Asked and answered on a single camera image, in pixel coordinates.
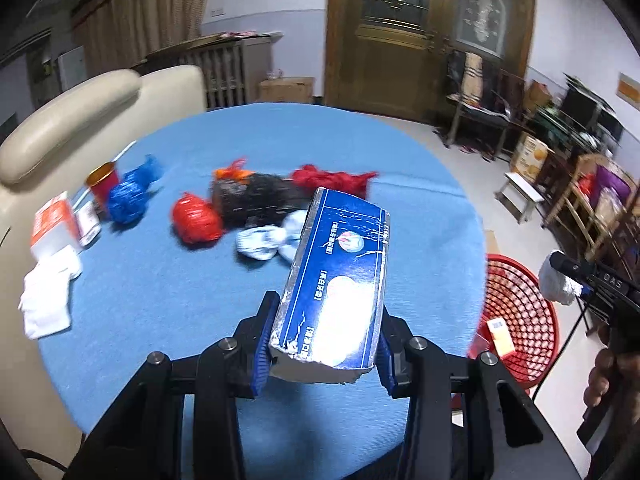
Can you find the blue and silver carton box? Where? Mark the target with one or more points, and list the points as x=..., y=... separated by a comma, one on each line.
x=335, y=280

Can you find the wooden shelf rack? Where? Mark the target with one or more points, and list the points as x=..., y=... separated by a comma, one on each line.
x=590, y=200

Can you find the flat cardboard sheet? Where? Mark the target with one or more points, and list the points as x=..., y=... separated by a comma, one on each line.
x=492, y=242

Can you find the black monitor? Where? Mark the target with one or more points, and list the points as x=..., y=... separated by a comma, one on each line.
x=582, y=102

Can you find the brown cardboard box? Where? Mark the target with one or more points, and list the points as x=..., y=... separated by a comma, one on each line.
x=286, y=90

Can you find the red plastic bag ball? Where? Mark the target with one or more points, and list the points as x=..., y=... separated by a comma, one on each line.
x=196, y=219

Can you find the beige striped curtain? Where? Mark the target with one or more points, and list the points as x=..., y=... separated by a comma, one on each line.
x=132, y=15

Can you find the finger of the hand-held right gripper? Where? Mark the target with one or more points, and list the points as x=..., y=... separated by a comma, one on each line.
x=580, y=270

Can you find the blue plastic bag bundle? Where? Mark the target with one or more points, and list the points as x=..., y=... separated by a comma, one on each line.
x=127, y=197

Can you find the blue tablecloth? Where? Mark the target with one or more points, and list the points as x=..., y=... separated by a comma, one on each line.
x=190, y=310

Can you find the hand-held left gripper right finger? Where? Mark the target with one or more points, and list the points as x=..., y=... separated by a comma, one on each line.
x=387, y=370

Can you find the red plastic mesh basket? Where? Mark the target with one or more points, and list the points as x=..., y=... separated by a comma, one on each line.
x=525, y=310

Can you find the person's right forearm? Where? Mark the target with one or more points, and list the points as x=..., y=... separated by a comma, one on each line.
x=612, y=440

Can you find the orange and white carton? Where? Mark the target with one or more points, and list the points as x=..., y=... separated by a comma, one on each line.
x=52, y=227

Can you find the white straw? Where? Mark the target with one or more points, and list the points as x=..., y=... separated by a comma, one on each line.
x=122, y=152

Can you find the red ribbon cloth bundle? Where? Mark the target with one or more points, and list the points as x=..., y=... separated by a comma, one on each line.
x=330, y=180

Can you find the black bag with orange tie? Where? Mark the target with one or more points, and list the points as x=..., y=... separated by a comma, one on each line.
x=255, y=197

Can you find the red metal can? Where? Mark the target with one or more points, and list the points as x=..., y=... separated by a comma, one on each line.
x=103, y=182

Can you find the small white stool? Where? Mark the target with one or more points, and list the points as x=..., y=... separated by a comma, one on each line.
x=520, y=192

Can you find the white tissue paper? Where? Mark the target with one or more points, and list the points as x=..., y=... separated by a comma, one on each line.
x=47, y=295

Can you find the small white and red box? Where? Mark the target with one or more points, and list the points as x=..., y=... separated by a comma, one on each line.
x=88, y=222

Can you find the dark metal chair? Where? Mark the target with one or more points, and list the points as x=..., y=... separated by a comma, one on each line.
x=475, y=100

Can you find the orange printed cardboard box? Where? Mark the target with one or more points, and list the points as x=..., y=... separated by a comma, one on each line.
x=530, y=156

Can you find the small orange box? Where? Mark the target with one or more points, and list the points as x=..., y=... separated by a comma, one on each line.
x=501, y=336

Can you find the beige leather sofa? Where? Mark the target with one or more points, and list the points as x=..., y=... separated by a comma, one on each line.
x=75, y=110

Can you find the person's right hand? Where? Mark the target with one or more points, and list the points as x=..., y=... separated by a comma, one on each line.
x=597, y=375

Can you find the wooden double door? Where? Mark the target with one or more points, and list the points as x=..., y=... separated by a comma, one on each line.
x=427, y=35

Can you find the wooden crib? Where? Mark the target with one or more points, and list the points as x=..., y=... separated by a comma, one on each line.
x=232, y=72

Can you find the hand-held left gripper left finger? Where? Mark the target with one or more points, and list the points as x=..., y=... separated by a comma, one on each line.
x=261, y=360

